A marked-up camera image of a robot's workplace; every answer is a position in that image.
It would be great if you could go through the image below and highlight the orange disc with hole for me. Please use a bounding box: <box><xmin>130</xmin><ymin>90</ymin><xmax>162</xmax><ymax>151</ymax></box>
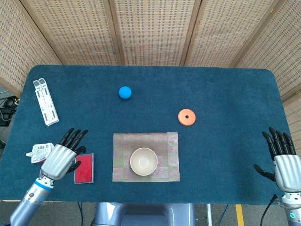
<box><xmin>177</xmin><ymin>108</ymin><xmax>197</xmax><ymax>126</ymax></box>

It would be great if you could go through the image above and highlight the blue ball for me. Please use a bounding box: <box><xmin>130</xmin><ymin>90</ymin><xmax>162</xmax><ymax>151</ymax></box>
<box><xmin>119</xmin><ymin>86</ymin><xmax>132</xmax><ymax>100</ymax></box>

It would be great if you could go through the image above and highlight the yellow floor tape strip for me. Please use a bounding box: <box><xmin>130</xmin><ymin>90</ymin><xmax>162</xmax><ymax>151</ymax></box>
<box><xmin>235</xmin><ymin>204</ymin><xmax>245</xmax><ymax>226</ymax></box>

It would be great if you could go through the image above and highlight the light brown bowl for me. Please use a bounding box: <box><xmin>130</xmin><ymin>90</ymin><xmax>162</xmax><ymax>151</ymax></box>
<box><xmin>130</xmin><ymin>147</ymin><xmax>158</xmax><ymax>176</ymax></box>

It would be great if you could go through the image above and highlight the woven bamboo folding screen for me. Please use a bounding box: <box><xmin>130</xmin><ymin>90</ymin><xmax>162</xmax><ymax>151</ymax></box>
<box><xmin>0</xmin><ymin>0</ymin><xmax>301</xmax><ymax>163</ymax></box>

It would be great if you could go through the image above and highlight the grey robot torso base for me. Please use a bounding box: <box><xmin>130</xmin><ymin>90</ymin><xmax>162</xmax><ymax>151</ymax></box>
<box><xmin>93</xmin><ymin>202</ymin><xmax>196</xmax><ymax>226</ymax></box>

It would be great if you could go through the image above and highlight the white table leg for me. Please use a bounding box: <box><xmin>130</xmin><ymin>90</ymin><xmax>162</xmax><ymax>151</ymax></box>
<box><xmin>206</xmin><ymin>203</ymin><xmax>213</xmax><ymax>226</ymax></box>

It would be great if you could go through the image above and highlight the red card in clear case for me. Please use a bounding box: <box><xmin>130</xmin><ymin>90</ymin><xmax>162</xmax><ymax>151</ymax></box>
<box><xmin>74</xmin><ymin>153</ymin><xmax>95</xmax><ymax>184</ymax></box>

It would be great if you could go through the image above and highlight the blue cable under table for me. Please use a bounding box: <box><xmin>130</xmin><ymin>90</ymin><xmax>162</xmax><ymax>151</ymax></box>
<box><xmin>220</xmin><ymin>204</ymin><xmax>230</xmax><ymax>226</ymax></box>
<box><xmin>77</xmin><ymin>202</ymin><xmax>84</xmax><ymax>226</ymax></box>

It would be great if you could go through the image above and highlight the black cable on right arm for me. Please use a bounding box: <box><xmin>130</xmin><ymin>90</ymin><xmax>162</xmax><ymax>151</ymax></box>
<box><xmin>258</xmin><ymin>194</ymin><xmax>279</xmax><ymax>226</ymax></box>

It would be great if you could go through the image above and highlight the crumpled white pouch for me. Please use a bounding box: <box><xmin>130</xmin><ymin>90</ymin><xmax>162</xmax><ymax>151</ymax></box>
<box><xmin>25</xmin><ymin>142</ymin><xmax>55</xmax><ymax>164</ymax></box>

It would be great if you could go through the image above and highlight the black equipment with cables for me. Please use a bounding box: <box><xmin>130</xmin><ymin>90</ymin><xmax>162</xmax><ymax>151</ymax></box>
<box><xmin>0</xmin><ymin>95</ymin><xmax>20</xmax><ymax>127</ymax></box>

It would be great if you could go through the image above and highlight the woven beige placemat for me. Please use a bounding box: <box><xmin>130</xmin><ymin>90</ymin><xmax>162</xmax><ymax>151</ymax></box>
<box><xmin>112</xmin><ymin>132</ymin><xmax>181</xmax><ymax>182</ymax></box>

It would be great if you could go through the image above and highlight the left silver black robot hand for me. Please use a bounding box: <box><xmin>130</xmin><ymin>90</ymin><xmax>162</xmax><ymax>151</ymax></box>
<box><xmin>39</xmin><ymin>128</ymin><xmax>89</xmax><ymax>181</ymax></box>

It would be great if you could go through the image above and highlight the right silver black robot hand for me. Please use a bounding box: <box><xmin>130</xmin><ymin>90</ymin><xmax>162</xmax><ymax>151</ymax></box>
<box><xmin>253</xmin><ymin>127</ymin><xmax>301</xmax><ymax>193</ymax></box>

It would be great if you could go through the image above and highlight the white folding stand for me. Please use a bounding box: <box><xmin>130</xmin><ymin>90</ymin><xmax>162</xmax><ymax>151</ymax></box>
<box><xmin>32</xmin><ymin>78</ymin><xmax>60</xmax><ymax>127</ymax></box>

